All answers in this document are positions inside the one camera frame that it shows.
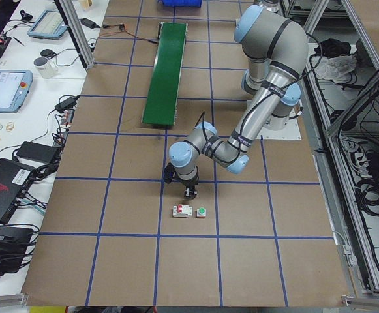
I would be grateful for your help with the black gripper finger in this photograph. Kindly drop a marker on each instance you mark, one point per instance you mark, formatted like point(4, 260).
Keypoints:
point(193, 193)
point(187, 193)

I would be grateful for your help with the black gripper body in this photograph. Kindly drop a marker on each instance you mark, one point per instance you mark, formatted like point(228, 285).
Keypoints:
point(190, 183)

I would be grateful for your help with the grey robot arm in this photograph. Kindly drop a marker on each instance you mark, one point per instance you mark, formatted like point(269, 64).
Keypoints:
point(277, 50)

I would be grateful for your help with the white circuit breaker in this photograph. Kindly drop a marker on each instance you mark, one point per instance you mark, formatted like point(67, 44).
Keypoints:
point(182, 211)

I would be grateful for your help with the green conveyor belt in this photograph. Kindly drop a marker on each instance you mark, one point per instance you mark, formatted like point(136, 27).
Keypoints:
point(161, 104)

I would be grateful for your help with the black power adapter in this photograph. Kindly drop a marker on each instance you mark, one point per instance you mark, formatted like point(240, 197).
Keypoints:
point(38, 152)

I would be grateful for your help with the white mug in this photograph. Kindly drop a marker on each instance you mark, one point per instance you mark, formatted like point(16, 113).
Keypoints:
point(46, 68)

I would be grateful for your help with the blue plastic bin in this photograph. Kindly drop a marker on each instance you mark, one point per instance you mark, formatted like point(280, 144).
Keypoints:
point(182, 3)

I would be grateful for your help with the black computer mouse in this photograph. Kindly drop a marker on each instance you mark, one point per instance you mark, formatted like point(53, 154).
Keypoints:
point(48, 53)

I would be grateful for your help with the teach pendant tablet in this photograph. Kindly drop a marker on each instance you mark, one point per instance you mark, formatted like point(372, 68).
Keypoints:
point(49, 25)
point(14, 87)

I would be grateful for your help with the green push button switch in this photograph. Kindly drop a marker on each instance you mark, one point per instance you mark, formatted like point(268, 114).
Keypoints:
point(201, 212)

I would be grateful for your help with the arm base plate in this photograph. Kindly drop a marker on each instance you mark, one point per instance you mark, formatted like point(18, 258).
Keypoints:
point(280, 128)

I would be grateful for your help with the aluminium frame post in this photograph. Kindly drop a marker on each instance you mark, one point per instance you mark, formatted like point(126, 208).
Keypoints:
point(74, 27)

